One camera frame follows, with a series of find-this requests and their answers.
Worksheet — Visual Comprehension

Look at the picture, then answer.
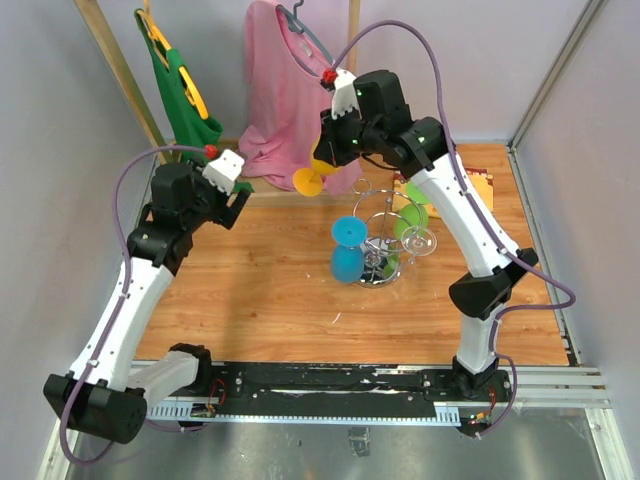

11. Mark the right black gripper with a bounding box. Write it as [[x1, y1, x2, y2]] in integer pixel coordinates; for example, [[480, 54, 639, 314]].
[[313, 102, 384, 169]]

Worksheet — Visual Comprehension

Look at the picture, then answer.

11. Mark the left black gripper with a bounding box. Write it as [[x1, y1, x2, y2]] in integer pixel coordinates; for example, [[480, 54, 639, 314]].
[[183, 156, 251, 232]]

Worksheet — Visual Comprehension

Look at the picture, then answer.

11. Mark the orange plastic wine glass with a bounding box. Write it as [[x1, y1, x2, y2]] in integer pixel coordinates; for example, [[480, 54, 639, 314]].
[[292, 138, 341, 197]]

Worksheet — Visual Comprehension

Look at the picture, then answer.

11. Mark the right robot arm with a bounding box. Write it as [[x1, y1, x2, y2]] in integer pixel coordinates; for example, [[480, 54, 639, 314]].
[[313, 68, 538, 400]]

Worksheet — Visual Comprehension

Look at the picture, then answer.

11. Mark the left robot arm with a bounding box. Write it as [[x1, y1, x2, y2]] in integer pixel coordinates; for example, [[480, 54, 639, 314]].
[[43, 151, 250, 444]]

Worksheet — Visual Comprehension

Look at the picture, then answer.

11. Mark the wooden clothes rack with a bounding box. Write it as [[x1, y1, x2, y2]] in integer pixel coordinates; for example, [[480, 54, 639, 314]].
[[74, 0, 356, 208]]

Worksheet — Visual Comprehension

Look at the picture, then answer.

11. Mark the chrome wine glass rack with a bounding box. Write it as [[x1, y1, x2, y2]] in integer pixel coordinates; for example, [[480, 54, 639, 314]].
[[352, 178, 412, 288]]

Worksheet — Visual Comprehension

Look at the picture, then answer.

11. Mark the green plastic wine glass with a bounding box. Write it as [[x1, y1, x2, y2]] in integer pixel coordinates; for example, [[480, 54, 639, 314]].
[[392, 178, 430, 240]]

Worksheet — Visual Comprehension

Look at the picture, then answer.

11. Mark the blue plastic wine glass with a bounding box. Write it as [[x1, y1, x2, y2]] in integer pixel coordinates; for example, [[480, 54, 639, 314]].
[[330, 216, 368, 284]]

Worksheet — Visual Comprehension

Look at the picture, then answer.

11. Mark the clear wine glass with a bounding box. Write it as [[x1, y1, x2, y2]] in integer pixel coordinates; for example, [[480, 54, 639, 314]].
[[400, 225, 437, 264]]

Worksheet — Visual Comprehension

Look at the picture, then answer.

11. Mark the green vest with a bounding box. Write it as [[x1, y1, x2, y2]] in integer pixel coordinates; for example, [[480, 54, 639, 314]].
[[133, 7, 255, 196]]

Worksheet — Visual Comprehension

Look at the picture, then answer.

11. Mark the pink t-shirt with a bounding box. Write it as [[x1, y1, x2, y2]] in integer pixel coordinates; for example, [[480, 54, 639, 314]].
[[238, 1, 331, 191]]

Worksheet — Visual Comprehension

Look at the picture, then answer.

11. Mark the grey clothes hanger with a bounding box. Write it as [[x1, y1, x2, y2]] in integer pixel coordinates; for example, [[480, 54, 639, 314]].
[[275, 1, 333, 78]]

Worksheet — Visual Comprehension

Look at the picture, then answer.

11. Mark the yellow clothes hanger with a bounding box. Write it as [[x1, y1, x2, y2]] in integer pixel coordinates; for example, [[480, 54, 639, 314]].
[[141, 0, 209, 120]]

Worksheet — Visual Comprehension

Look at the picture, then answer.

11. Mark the yellow printed folded cloth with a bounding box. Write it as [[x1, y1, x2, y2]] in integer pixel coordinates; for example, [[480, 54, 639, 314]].
[[392, 168, 494, 218]]

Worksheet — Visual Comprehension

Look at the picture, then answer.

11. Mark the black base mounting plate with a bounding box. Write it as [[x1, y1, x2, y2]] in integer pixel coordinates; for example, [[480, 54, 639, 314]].
[[155, 361, 515, 416]]

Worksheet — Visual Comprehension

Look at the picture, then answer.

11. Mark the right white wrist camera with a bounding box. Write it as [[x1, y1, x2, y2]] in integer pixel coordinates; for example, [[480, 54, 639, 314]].
[[321, 68, 358, 120]]

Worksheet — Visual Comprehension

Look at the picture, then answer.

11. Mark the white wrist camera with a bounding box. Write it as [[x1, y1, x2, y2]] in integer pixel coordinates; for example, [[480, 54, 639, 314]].
[[202, 149, 245, 196], [321, 68, 358, 120]]

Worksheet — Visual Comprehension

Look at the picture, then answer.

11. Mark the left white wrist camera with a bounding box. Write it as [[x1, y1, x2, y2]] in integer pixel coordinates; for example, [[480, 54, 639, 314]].
[[202, 149, 245, 196]]

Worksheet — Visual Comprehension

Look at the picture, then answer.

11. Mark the aluminium frame rail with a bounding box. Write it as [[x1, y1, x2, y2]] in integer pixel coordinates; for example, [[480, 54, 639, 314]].
[[43, 345, 633, 479]]

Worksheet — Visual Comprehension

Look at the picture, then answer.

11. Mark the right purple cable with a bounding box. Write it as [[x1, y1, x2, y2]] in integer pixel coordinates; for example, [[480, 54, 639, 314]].
[[324, 19, 578, 441]]

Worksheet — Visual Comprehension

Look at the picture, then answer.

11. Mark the purple cable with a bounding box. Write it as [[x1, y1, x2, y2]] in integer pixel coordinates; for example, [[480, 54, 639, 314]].
[[324, 19, 578, 441], [59, 144, 221, 464]]

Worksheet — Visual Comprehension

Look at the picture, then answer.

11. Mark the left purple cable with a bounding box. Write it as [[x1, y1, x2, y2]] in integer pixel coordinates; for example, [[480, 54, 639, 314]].
[[59, 144, 221, 464]]

